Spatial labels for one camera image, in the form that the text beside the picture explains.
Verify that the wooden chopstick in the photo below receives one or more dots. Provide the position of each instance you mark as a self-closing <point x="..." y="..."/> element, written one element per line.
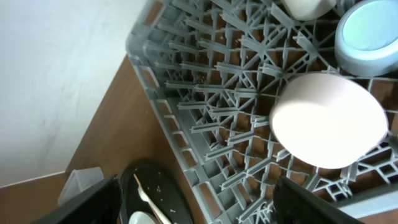
<point x="138" y="183"/>

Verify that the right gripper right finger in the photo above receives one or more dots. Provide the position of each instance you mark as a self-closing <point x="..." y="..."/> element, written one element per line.
<point x="295" y="204"/>

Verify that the white dinner plate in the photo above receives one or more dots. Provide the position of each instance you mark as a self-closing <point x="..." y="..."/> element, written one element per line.
<point x="140" y="217"/>

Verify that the light blue cup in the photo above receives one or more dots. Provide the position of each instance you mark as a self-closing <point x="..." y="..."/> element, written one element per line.
<point x="366" y="38"/>

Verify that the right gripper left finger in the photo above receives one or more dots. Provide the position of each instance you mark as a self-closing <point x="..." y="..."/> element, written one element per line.
<point x="99" y="204"/>

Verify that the clear plastic bin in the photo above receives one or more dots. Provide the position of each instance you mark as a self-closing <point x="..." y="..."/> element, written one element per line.
<point x="79" y="181"/>

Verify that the round black serving tray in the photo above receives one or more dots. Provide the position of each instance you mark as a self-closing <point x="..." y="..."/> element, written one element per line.
<point x="160" y="188"/>

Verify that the white plastic fork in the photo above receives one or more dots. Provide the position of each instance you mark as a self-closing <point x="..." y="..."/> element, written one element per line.
<point x="158" y="213"/>

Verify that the grey dishwasher rack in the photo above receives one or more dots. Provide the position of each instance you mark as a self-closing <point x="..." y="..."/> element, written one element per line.
<point x="212" y="71"/>

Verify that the white cup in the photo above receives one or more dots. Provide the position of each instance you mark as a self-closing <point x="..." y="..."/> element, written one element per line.
<point x="305" y="10"/>

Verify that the white small bowl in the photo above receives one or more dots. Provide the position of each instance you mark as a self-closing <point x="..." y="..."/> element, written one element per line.
<point x="327" y="120"/>

